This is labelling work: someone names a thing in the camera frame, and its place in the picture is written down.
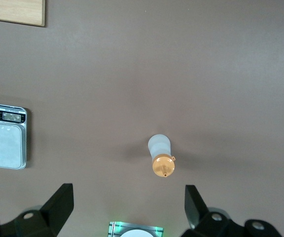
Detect silver digital kitchen scale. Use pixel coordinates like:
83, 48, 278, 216
0, 102, 28, 170

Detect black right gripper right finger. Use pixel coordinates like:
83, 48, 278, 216
180, 185, 284, 237

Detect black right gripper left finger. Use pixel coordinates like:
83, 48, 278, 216
0, 183, 74, 237

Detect clear sauce bottle orange cap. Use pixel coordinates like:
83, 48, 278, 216
147, 133, 177, 178

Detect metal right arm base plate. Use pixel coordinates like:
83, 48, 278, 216
108, 221, 164, 237

